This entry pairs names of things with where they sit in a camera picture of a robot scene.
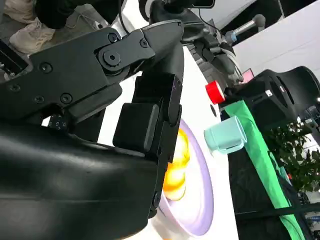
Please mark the black desk side panel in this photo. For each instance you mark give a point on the black desk side panel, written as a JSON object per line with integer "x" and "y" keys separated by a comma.
{"x": 250, "y": 200}

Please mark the person's leg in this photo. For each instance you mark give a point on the person's leg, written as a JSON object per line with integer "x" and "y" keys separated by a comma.
{"x": 57, "y": 12}

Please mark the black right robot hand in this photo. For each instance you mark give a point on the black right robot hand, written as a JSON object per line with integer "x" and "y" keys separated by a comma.
{"x": 62, "y": 175}

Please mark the green potted plant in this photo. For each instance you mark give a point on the green potted plant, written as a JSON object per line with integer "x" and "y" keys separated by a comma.
{"x": 300, "y": 160}

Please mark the black office chair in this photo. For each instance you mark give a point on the black office chair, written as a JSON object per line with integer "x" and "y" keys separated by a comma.
{"x": 275, "y": 100}

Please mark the red emergency stop button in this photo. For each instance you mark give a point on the red emergency stop button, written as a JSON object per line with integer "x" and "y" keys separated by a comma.
{"x": 215, "y": 91}

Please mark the black table grommet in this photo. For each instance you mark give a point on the black table grommet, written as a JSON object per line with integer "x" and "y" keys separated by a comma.
{"x": 213, "y": 110}

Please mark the green cloth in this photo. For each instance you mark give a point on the green cloth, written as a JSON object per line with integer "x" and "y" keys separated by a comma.
{"x": 257, "y": 155}

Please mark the orange white toy bread roll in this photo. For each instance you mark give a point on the orange white toy bread roll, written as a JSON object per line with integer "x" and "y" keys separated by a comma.
{"x": 177, "y": 180}

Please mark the pale green mug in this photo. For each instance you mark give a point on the pale green mug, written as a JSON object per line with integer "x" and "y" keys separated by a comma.
{"x": 225, "y": 137}

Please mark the lilac plate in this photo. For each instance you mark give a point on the lilac plate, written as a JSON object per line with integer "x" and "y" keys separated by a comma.
{"x": 200, "y": 190}

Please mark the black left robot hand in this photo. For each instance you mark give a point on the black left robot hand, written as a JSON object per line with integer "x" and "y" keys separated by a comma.
{"x": 220, "y": 55}

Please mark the person's beige shoe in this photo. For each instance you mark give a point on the person's beige shoe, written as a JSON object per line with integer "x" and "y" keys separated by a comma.
{"x": 32, "y": 37}
{"x": 17, "y": 10}

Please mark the pink monitor screen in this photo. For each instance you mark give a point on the pink monitor screen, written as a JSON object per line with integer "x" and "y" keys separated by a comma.
{"x": 248, "y": 74}

